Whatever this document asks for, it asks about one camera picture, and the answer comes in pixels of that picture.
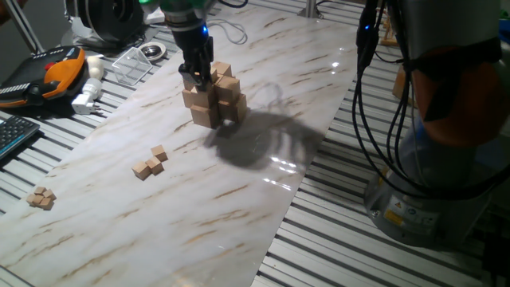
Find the silver metal post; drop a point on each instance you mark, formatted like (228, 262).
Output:
(311, 8)

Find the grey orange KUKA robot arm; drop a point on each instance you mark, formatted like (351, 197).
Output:
(438, 24)

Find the small wooden cube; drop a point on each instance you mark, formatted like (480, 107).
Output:
(38, 199)
(40, 190)
(31, 199)
(45, 204)
(49, 194)

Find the white button control box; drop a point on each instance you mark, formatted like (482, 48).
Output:
(153, 18)

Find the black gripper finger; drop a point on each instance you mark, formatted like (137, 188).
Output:
(191, 68)
(207, 71)

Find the white egg-shaped object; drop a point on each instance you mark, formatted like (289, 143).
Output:
(95, 68)

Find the blue bag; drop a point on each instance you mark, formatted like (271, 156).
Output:
(505, 36)

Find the black computer keyboard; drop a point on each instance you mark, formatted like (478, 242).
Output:
(16, 133)

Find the orange black teach pendant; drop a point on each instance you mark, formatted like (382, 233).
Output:
(60, 73)

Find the white marble pattern mat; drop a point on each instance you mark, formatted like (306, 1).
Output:
(199, 223)

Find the medium wooden cube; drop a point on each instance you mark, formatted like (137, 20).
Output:
(214, 75)
(198, 79)
(141, 170)
(159, 152)
(154, 165)

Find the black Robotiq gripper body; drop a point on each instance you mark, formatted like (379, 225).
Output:
(191, 38)

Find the large wooden cube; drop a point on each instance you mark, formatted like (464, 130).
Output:
(228, 88)
(204, 97)
(186, 99)
(223, 68)
(204, 116)
(188, 85)
(234, 109)

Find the person's left forearm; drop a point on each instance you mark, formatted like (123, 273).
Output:
(8, 4)

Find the black filament spool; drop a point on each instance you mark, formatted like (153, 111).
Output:
(107, 20)

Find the clear plastic box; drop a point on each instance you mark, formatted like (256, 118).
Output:
(131, 65)

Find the thick grey stand leg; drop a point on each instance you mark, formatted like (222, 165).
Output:
(24, 26)

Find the white power adapter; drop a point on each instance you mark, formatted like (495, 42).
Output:
(85, 97)

